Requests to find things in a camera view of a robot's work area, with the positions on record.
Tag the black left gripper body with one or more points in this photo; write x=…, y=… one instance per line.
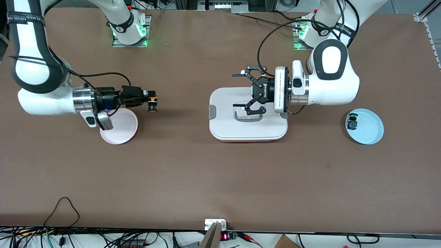
x=264, y=92

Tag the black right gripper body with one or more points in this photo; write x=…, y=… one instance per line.
x=106, y=100

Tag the orange push button switch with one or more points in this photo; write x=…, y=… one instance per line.
x=152, y=106

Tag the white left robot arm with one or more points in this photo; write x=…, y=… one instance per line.
x=330, y=86

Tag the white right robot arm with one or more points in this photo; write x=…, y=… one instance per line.
x=31, y=69

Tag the white lidded pink lunch box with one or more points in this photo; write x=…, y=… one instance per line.
x=241, y=131

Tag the pink round plate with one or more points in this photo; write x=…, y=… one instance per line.
x=120, y=132

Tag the white power strip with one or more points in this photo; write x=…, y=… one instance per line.
x=229, y=6

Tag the light blue round plate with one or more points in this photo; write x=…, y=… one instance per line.
x=368, y=132

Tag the red black clip leads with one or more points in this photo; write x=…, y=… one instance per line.
x=249, y=237

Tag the red digit display module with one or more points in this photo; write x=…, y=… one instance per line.
x=224, y=236

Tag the aluminium profile bar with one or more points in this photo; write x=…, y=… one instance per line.
x=211, y=237

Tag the brown cardboard box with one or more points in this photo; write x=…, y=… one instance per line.
x=286, y=241

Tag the green push button switch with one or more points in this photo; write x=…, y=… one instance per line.
x=352, y=122

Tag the white metal bracket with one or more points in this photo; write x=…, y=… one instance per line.
x=210, y=223

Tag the aluminium corner bracket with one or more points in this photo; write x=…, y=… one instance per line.
x=421, y=18

